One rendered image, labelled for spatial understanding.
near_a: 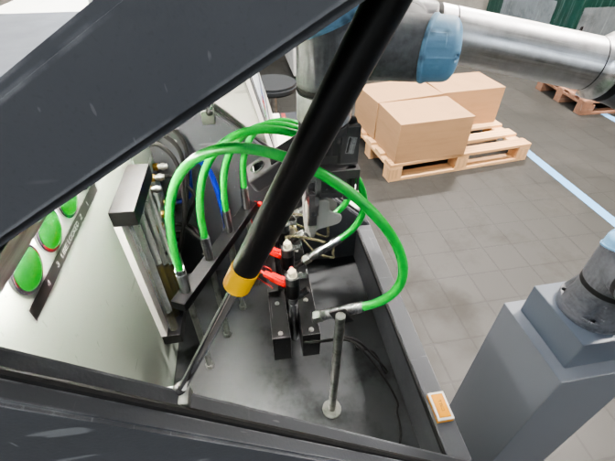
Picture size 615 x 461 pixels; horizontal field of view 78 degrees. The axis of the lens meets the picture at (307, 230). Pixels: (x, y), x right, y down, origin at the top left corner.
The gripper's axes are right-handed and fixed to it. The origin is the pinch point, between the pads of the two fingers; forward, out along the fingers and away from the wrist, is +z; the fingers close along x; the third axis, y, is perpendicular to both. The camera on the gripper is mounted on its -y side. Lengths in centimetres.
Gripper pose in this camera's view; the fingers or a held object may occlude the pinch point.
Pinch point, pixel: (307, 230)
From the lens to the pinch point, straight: 65.8
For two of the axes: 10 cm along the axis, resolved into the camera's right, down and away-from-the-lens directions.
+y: 9.9, -0.9, 1.2
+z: -0.1, 7.6, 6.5
